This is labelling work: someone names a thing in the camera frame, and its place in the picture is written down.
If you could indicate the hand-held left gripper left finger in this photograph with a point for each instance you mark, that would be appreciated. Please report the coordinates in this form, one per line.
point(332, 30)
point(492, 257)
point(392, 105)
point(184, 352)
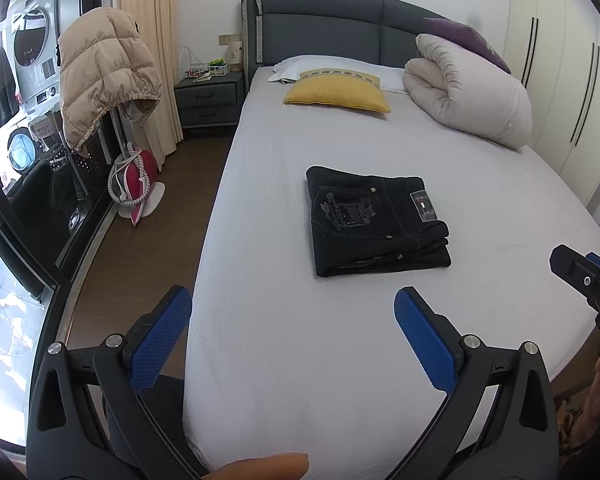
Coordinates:
point(160, 340)

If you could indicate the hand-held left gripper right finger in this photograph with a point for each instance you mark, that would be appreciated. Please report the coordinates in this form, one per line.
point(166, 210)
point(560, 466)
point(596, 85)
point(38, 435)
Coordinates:
point(425, 340)

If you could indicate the black jeans pants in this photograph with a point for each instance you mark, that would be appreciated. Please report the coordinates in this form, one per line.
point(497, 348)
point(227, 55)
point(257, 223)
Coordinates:
point(370, 240)

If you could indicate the person's left hand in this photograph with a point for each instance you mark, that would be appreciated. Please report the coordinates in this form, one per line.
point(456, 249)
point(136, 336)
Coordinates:
point(260, 467)

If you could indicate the bed with white sheet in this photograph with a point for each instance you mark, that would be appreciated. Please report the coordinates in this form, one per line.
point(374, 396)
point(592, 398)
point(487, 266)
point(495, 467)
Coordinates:
point(290, 340)

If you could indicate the pink steam iron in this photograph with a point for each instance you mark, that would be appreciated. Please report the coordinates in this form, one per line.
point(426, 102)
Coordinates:
point(140, 175)

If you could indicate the white wardrobe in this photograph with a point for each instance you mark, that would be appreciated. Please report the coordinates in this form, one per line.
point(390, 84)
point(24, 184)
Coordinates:
point(560, 85)

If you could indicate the black perforated rack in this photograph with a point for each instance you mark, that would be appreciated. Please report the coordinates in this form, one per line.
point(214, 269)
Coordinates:
point(87, 170)

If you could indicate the white folded duvet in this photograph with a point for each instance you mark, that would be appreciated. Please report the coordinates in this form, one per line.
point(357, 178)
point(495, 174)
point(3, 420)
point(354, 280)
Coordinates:
point(470, 100)

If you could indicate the white washing machine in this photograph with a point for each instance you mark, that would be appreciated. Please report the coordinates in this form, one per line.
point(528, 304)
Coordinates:
point(25, 145)

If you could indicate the grey nightstand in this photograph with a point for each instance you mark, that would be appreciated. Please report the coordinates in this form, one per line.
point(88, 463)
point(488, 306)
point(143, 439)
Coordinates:
point(207, 100)

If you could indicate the purple pillow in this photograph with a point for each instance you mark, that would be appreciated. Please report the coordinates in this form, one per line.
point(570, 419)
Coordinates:
point(460, 35)

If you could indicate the yellow pillow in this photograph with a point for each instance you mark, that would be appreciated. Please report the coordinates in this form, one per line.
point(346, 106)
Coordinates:
point(335, 95)

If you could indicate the beige puffer jacket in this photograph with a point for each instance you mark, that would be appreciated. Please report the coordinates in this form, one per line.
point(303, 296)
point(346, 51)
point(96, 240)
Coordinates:
point(105, 75)

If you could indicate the white pillow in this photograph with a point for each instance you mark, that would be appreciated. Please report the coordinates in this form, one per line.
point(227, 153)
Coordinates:
point(300, 63)

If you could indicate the beige curtain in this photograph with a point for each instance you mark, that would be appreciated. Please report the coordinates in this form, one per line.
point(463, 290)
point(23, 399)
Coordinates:
point(150, 20)

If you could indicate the white tumble dryer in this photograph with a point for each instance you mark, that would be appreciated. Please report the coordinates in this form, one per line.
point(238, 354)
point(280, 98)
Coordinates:
point(32, 45)

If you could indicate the black door frame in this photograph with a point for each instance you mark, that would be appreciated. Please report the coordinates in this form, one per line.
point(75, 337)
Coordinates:
point(10, 240)

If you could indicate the wall socket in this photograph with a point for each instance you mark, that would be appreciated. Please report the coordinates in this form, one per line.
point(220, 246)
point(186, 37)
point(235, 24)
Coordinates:
point(229, 38)

